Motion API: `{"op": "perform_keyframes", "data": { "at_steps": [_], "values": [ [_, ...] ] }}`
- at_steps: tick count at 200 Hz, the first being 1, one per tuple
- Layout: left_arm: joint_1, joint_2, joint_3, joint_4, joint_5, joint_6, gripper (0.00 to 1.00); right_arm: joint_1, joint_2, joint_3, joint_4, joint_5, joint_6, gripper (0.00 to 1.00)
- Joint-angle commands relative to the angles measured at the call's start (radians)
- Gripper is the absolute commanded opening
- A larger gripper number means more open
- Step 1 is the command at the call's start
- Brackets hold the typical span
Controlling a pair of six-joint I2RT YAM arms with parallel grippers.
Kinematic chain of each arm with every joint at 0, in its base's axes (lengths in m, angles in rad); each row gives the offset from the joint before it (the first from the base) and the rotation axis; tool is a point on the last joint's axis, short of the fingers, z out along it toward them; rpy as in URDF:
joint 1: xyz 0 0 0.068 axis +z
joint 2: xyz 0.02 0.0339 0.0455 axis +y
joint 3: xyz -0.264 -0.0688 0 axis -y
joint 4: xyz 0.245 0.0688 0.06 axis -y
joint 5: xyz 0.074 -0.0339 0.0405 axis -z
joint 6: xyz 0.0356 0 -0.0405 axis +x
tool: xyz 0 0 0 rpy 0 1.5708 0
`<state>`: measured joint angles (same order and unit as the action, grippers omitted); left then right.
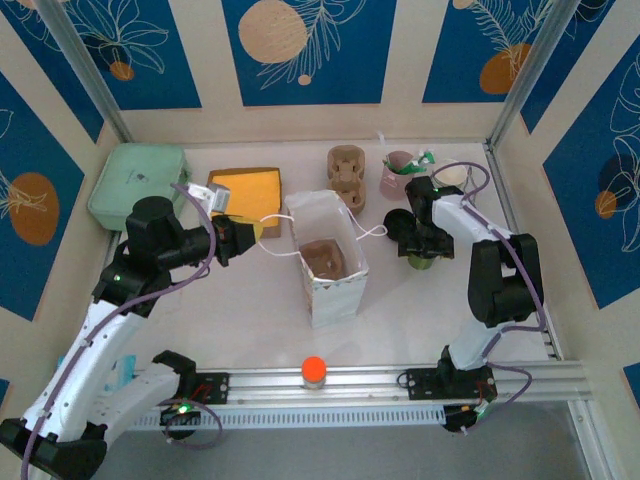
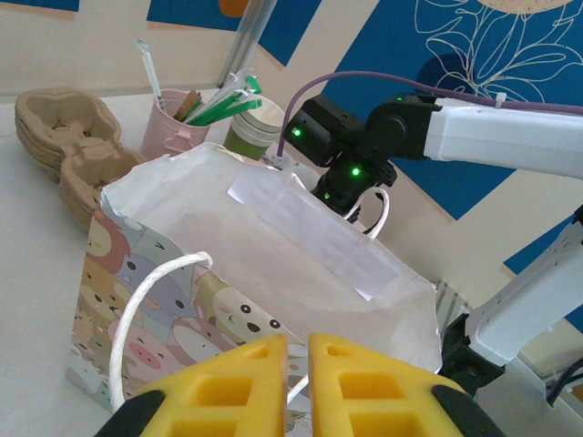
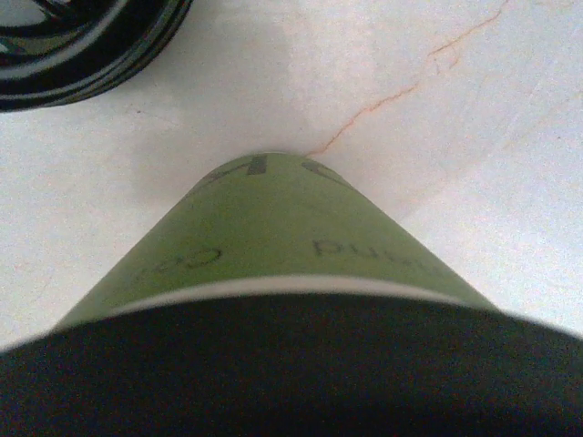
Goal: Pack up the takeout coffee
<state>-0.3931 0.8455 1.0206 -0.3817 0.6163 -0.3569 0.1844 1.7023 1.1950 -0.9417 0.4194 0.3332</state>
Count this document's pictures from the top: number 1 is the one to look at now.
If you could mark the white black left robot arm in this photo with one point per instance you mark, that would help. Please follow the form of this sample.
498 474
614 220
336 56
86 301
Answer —
75 370

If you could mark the green paper cup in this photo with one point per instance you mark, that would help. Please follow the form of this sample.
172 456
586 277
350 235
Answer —
424 264
452 172

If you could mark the yellow foam pad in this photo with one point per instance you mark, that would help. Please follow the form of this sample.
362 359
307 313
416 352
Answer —
255 192

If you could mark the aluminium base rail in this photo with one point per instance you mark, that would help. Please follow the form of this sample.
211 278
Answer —
360 382

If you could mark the white wrapped straw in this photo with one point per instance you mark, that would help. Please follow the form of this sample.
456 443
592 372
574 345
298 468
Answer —
381 145

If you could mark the mint green zip case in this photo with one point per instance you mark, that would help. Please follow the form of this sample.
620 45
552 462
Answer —
135 175

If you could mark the aluminium frame post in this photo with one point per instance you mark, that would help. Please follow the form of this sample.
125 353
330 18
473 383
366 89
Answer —
540 50
85 65

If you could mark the white paper bag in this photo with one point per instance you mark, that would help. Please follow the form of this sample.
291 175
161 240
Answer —
335 305

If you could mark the black plastic cup lid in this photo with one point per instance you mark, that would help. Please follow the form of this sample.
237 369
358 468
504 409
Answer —
397 225

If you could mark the black controller board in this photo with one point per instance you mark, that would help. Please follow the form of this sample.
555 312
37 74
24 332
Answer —
460 420
180 415

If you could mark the orange push button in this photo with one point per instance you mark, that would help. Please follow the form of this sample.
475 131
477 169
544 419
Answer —
314 369

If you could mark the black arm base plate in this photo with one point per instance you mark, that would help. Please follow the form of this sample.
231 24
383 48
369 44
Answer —
420 382
215 387

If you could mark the blue wet wipes pack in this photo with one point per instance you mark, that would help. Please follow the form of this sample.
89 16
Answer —
127 370

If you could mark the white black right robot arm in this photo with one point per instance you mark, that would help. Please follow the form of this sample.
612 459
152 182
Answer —
475 220

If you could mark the brown cardboard box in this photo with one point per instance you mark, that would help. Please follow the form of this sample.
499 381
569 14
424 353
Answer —
272 234

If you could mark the green white wrapped stirrer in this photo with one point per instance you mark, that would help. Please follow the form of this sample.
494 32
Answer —
417 164

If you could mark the pink cup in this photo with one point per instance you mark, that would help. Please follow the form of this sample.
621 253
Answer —
392 182

